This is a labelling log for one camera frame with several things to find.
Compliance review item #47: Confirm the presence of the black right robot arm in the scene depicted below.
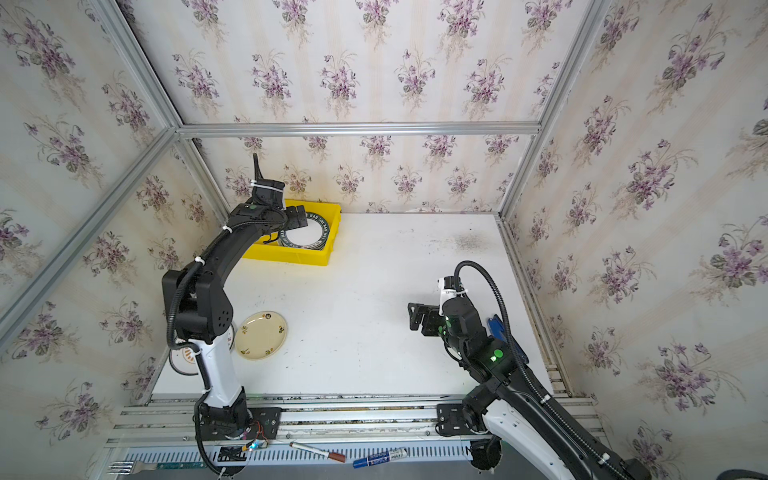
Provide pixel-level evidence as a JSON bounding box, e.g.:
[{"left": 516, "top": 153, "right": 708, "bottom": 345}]
[{"left": 408, "top": 260, "right": 651, "bottom": 479}]

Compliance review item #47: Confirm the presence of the blue marker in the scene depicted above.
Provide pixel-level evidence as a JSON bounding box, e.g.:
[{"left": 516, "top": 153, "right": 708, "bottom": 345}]
[{"left": 353, "top": 448, "right": 409, "bottom": 469}]

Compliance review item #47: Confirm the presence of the yellow plastic bin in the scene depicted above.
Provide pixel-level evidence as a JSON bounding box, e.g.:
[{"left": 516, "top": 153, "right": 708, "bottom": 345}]
[{"left": 243, "top": 200, "right": 342, "bottom": 266}]

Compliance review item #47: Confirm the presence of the orange sunburst plate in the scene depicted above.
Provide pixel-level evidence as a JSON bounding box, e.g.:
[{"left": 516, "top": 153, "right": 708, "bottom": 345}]
[{"left": 168, "top": 325, "right": 236, "bottom": 377}]

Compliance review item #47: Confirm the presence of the silver fork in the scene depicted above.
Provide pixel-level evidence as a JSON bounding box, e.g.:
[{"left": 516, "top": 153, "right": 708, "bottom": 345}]
[{"left": 107, "top": 460, "right": 205, "bottom": 476}]

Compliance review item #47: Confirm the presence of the red capped marker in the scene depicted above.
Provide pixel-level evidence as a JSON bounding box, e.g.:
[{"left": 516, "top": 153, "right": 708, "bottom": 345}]
[{"left": 289, "top": 442, "right": 346, "bottom": 463}]

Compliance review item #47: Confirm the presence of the pale yellow small plate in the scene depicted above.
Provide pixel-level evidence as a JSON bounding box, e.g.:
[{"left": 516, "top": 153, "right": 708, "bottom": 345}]
[{"left": 234, "top": 311, "right": 288, "bottom": 360}]

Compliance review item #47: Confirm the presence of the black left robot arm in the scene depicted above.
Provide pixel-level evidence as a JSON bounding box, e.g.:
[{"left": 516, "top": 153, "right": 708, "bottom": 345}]
[{"left": 161, "top": 155, "right": 308, "bottom": 444}]

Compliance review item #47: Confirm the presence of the blue flat tool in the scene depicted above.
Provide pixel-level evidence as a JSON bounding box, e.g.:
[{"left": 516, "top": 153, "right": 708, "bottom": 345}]
[{"left": 487, "top": 315, "right": 529, "bottom": 365}]

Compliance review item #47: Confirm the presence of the green rim lettered plate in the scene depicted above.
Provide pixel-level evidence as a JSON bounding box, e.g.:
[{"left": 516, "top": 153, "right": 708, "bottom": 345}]
[{"left": 279, "top": 212, "right": 330, "bottom": 251}]

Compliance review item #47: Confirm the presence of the aluminium rail base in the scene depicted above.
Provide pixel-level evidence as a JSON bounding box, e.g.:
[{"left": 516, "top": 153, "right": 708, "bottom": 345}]
[{"left": 101, "top": 392, "right": 601, "bottom": 475}]

